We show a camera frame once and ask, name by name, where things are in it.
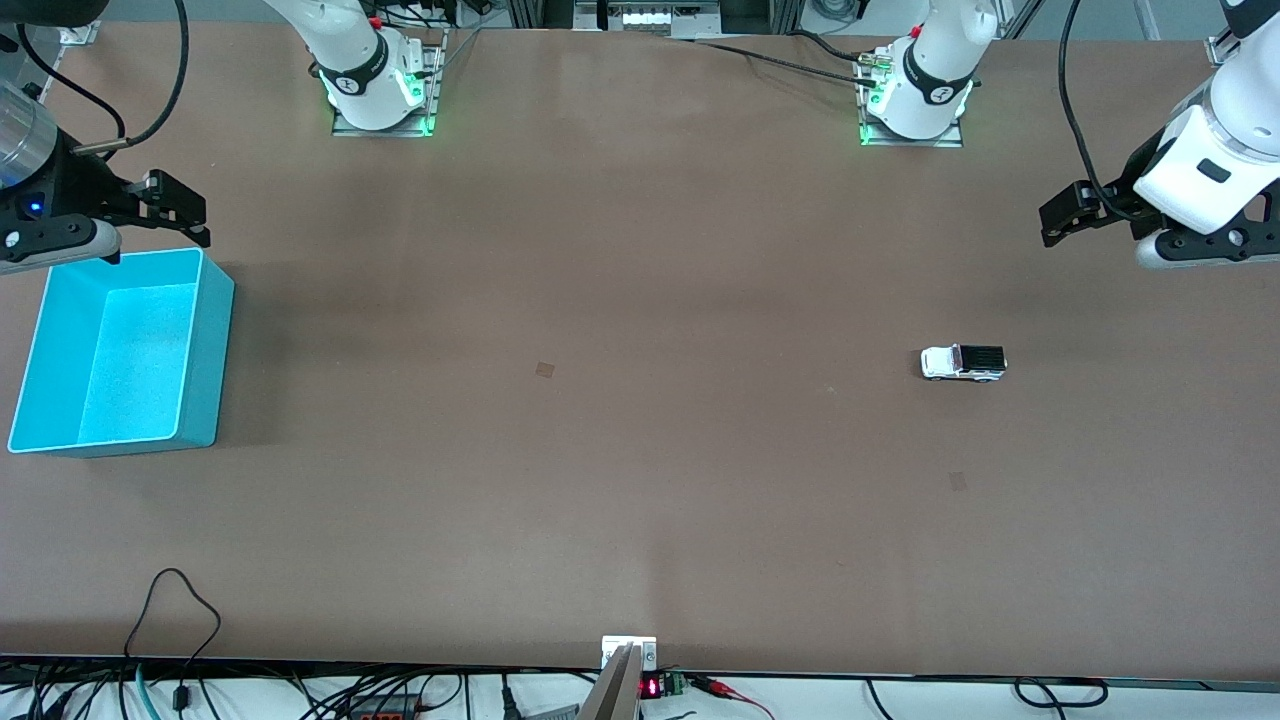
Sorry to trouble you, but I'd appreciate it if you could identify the white jeep toy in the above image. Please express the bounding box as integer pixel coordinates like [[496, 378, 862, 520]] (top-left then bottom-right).
[[920, 343, 1009, 383]]

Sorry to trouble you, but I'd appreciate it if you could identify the teal plastic bin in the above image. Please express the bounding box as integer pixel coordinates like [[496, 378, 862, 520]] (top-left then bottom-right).
[[8, 247, 236, 459]]

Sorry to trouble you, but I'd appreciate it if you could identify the white lit background device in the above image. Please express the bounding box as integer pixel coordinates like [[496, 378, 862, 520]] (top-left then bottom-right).
[[597, 0, 723, 37]]

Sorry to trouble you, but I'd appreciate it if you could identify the red clip lead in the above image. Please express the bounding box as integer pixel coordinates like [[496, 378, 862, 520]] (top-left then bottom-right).
[[690, 675, 777, 720]]

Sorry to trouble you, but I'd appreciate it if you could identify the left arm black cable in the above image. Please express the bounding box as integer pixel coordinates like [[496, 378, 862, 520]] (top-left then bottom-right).
[[1057, 0, 1136, 223]]

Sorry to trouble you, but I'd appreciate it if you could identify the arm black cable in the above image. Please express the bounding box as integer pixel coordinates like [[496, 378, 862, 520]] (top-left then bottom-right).
[[15, 0, 191, 153], [1057, 0, 1136, 223]]

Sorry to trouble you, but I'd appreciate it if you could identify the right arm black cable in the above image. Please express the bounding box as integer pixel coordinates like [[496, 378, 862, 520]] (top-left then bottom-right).
[[15, 0, 191, 153]]

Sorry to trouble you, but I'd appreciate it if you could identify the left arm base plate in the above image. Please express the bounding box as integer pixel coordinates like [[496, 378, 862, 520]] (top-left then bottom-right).
[[857, 50, 965, 149]]

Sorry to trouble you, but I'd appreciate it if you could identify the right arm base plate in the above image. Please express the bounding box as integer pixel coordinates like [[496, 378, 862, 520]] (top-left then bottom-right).
[[331, 28, 447, 138]]

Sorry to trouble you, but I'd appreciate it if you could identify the long black table cable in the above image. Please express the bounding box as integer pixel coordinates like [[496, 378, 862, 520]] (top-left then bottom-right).
[[688, 30, 883, 89]]

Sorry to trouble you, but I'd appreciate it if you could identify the thin black looped cable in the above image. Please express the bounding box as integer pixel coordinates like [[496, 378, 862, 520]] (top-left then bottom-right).
[[124, 567, 222, 713]]

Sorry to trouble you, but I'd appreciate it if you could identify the black coiled cable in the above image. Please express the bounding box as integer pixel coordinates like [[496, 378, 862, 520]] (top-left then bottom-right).
[[1012, 677, 1110, 711]]

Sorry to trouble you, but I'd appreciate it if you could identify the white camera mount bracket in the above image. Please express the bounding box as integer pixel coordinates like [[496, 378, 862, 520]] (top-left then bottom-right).
[[601, 635, 659, 672]]

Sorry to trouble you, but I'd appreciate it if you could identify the grey camera mount bar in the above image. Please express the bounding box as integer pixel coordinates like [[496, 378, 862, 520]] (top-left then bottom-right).
[[577, 643, 642, 720]]

